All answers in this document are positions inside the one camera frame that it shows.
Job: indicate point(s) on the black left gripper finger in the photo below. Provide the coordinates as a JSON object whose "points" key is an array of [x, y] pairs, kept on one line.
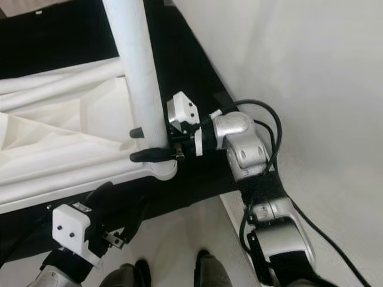
{"points": [[136, 215], [103, 192]]}

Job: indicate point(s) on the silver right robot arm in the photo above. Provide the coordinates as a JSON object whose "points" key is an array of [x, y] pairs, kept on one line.
{"points": [[245, 149]]}

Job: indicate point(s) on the white plastic children table top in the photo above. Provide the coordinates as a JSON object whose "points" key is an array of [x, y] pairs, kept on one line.
{"points": [[72, 134]]}

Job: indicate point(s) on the white patterned cloth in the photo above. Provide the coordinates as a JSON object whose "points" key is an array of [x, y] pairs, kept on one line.
{"points": [[21, 6]]}

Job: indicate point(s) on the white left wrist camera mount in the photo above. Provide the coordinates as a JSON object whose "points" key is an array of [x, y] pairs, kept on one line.
{"points": [[72, 230]]}

